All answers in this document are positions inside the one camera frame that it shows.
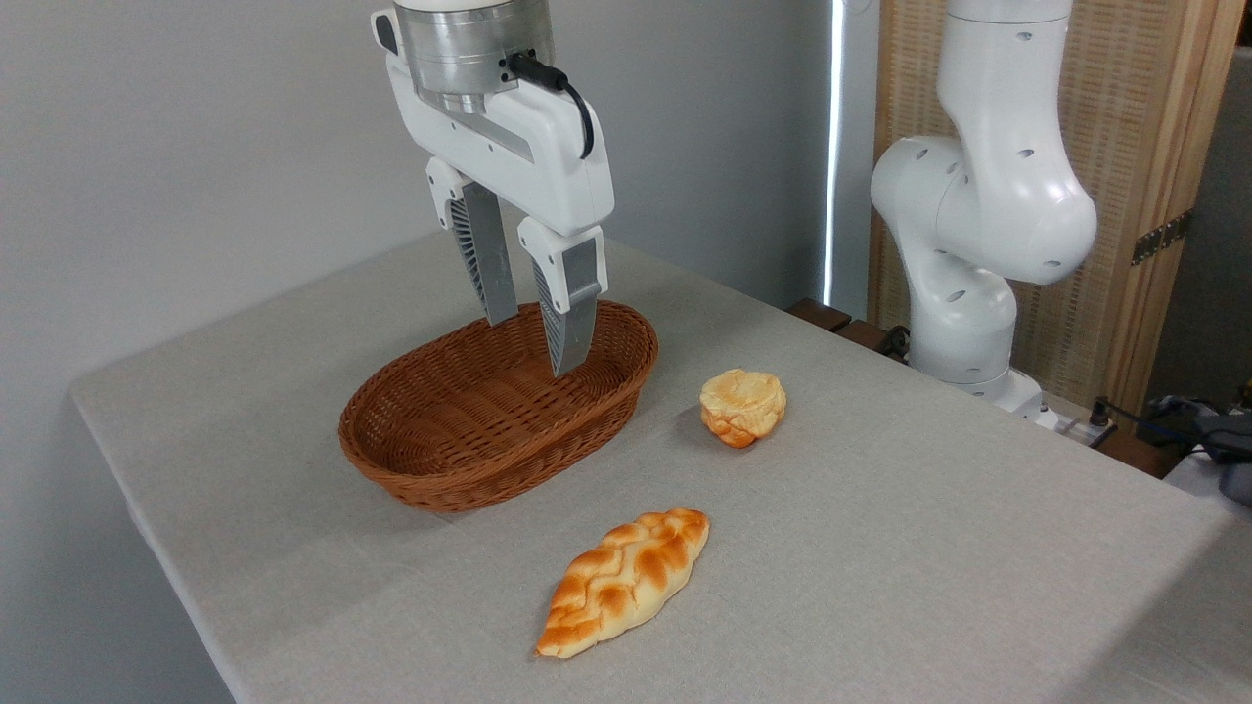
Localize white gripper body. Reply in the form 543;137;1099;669
371;8;616;237

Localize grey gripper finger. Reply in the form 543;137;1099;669
516;216;608;378
425;156;520;328

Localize round golden bread bun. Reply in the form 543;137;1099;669
699;369;787;450

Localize brown wicker oval basket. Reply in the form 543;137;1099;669
338;298;659;514

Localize long braided bread loaf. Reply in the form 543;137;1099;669
535;507;711;659

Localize dark brown wooden base board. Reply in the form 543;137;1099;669
786;297;1189;480

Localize white vertical light strip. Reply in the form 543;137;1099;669
822;0;847;307

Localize beige linen tablecloth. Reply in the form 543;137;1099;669
70;205;1252;704

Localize metal screen hinge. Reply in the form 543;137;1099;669
1132;210;1193;267

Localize dark grey bag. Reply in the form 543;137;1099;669
1140;391;1252;506

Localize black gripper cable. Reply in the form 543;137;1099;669
506;51;596;160

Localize black power plug with cable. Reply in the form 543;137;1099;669
1088;395;1175;443

